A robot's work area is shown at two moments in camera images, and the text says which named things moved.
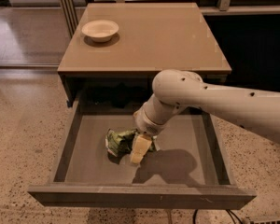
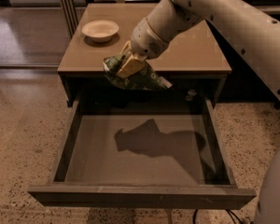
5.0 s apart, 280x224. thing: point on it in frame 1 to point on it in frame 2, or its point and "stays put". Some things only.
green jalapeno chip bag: (119, 144) to (145, 78)
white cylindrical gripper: (147, 123) to (145, 42)
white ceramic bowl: (100, 30) stays put
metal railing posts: (69, 7) stays put
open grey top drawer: (189, 168) stays put
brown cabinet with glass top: (118, 49) stays put
